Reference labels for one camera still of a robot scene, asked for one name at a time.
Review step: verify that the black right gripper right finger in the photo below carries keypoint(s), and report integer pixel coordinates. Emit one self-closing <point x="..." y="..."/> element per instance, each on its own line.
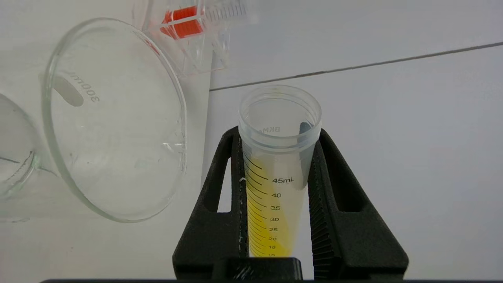
<point x="346" y="243"/>

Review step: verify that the clear acrylic test tube rack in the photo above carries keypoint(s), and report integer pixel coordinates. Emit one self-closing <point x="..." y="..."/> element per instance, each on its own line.
<point x="200" y="55"/>

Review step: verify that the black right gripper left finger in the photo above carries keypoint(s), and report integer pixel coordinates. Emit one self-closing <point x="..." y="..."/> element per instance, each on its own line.
<point x="220" y="232"/>

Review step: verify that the clear glass beaker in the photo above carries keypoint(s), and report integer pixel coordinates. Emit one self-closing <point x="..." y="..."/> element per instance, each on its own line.
<point x="118" y="137"/>

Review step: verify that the test tube with red liquid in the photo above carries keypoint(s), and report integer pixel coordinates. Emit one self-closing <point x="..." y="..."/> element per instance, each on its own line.
<point x="182" y="23"/>

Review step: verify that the test tube with yellow pigment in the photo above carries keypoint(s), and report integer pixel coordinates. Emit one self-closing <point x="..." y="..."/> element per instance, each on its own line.
<point x="275" y="212"/>

